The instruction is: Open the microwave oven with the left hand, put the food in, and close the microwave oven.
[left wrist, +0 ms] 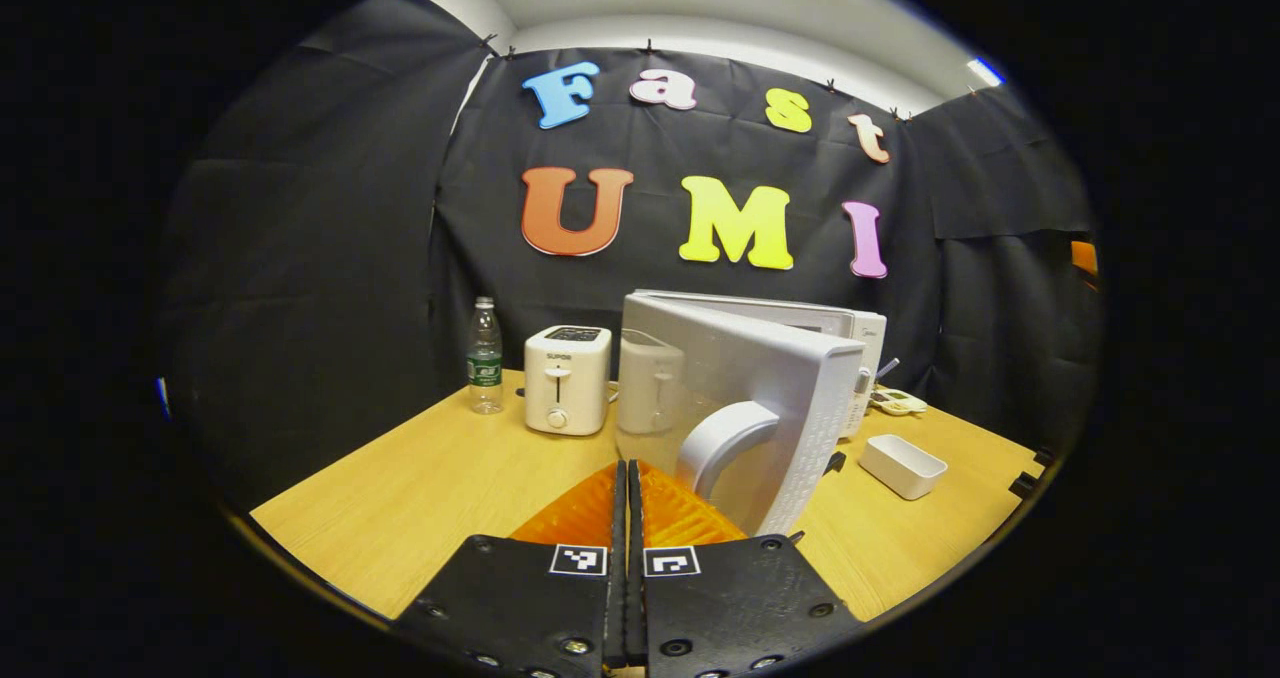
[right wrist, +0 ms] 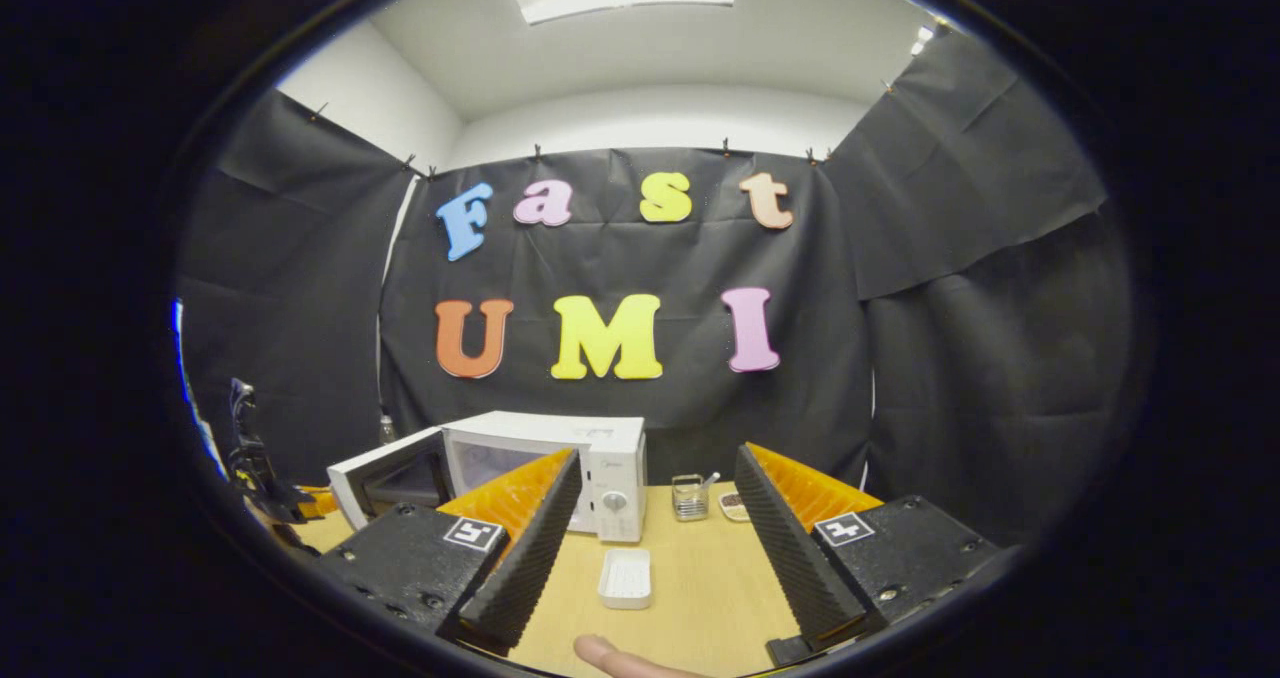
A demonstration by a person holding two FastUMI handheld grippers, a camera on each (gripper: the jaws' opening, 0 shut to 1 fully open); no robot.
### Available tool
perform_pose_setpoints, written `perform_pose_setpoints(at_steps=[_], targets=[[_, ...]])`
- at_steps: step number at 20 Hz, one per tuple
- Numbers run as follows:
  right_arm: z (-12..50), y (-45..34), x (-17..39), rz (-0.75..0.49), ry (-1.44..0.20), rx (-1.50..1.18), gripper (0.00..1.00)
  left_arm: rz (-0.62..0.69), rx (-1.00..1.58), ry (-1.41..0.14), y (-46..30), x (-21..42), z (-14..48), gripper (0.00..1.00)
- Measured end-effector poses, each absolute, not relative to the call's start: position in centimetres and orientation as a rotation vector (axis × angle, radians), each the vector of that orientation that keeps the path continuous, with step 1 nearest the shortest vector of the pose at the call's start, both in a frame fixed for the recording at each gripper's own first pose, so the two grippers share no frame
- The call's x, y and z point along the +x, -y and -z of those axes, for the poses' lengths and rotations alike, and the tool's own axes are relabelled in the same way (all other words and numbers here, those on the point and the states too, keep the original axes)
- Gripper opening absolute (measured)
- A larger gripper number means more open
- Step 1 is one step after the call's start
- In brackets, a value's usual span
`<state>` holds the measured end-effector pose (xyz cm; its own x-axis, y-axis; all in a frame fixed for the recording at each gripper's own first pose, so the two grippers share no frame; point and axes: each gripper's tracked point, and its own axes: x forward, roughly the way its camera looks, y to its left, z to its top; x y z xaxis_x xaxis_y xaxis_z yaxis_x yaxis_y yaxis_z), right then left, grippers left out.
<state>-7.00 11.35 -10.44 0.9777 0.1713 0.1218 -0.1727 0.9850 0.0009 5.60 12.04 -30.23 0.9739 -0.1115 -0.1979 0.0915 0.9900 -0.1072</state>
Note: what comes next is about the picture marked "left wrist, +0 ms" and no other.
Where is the black backdrop cloth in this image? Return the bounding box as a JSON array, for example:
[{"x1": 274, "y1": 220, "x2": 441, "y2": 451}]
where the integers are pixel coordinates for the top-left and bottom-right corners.
[{"x1": 160, "y1": 0, "x2": 1101, "y2": 509}]

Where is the white microwave oven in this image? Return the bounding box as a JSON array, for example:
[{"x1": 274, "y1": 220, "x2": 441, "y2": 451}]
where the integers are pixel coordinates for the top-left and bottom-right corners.
[{"x1": 615, "y1": 290, "x2": 889, "y2": 539}]

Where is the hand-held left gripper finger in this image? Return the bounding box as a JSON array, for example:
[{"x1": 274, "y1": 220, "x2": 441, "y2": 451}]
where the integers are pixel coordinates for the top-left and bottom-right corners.
[
  {"x1": 628, "y1": 460, "x2": 863, "y2": 678},
  {"x1": 393, "y1": 460, "x2": 629, "y2": 678}
]

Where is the white rectangular tray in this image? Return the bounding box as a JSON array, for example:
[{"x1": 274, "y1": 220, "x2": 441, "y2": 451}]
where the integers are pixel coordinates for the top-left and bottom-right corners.
[{"x1": 858, "y1": 434, "x2": 949, "y2": 501}]

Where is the clear plastic water bottle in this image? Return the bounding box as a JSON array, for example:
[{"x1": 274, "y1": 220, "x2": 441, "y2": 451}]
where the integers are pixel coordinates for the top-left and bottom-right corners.
[{"x1": 466, "y1": 296, "x2": 505, "y2": 416}]

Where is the white divided dish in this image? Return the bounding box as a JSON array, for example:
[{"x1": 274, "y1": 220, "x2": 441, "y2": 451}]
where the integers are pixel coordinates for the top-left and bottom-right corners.
[{"x1": 868, "y1": 386, "x2": 929, "y2": 418}]

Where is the white toaster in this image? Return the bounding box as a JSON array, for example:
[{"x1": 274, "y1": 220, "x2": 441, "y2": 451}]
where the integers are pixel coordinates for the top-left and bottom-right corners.
[{"x1": 524, "y1": 325, "x2": 613, "y2": 437}]

